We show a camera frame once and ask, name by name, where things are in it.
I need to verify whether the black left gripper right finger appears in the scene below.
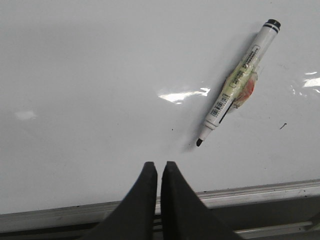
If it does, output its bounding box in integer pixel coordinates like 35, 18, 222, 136
160, 161, 241, 240

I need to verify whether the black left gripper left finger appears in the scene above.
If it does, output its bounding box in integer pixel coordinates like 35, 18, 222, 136
82, 161, 158, 240

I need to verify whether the white marker with red magnet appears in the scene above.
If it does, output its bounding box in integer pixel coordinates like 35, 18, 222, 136
196, 19, 281, 147

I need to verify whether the white whiteboard with aluminium frame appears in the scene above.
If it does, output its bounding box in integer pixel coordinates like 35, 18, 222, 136
0, 0, 320, 233

